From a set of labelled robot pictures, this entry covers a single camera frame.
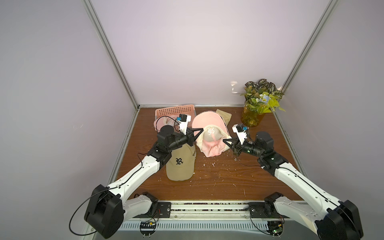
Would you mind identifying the pink baseball cap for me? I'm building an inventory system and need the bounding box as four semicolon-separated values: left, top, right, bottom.
192;111;231;157

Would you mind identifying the beige baseball cap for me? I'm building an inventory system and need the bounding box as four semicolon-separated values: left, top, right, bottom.
166;144;196;182

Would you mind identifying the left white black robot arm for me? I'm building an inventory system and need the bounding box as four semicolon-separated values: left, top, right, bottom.
84;125;204;239

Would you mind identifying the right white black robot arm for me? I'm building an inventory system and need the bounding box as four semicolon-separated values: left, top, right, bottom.
223;131;364;240

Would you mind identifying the cream work glove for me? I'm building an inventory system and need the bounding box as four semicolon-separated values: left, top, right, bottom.
216;109;232;126

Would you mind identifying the pink perforated plastic basket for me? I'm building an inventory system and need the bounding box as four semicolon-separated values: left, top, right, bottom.
155;105;196;127

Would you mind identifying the potted plant in yellow vase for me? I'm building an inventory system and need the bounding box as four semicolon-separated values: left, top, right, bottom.
241;79;285;128

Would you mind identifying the right circuit board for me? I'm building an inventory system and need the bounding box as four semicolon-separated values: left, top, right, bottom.
267;221;284;237

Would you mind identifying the circuit board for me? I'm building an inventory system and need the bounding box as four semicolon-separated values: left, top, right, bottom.
139;221;157;238
267;221;284;237

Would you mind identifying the left circuit board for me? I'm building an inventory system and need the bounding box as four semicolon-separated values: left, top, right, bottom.
139;221;157;238

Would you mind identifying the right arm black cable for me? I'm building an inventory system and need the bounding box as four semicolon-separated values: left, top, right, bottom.
233;154;361;240

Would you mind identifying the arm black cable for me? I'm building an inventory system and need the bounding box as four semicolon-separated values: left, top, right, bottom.
68;115;181;237
233;154;361;240

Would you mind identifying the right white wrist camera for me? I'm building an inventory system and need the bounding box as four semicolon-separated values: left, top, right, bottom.
232;124;248;145

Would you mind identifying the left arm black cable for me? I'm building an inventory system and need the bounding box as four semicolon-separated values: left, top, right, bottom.
68;115;181;237

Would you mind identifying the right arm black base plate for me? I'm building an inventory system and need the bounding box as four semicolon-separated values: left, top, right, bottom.
245;202;289;219

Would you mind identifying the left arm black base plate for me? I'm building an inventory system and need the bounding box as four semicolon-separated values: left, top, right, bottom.
135;202;172;219

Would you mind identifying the aluminium front rail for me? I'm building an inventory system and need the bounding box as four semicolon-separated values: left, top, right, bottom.
118;195;322;221

